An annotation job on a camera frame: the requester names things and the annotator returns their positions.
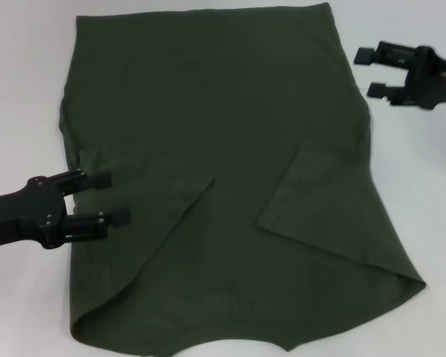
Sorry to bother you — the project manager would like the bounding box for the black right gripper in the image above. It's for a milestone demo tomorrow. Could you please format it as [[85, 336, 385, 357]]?
[[353, 41, 446, 112]]

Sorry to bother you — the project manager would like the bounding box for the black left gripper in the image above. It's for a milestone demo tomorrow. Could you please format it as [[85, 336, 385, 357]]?
[[0, 169, 132, 250]]

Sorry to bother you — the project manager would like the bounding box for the dark green shirt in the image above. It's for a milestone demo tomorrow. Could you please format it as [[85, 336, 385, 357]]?
[[57, 1, 428, 357]]

